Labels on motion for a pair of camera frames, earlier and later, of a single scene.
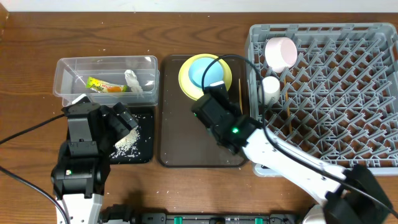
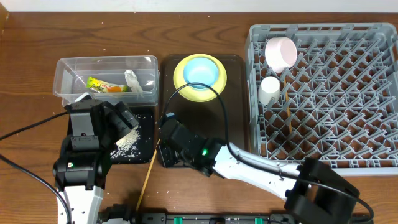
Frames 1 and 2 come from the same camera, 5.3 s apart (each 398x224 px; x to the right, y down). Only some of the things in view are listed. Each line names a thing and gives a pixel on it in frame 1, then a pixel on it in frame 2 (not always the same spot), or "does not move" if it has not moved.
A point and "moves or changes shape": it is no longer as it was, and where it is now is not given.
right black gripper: x=235 y=111 to x=165 y=152
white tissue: x=133 y=82 does not move
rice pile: x=127 y=145 does not move
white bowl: x=280 y=54 does not move
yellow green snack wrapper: x=102 y=86 does not move
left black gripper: x=113 y=120 does not move
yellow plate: x=189 y=88 moves or changes shape
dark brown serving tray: x=240 y=86 to x=206 y=117
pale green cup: x=270 y=89 does not move
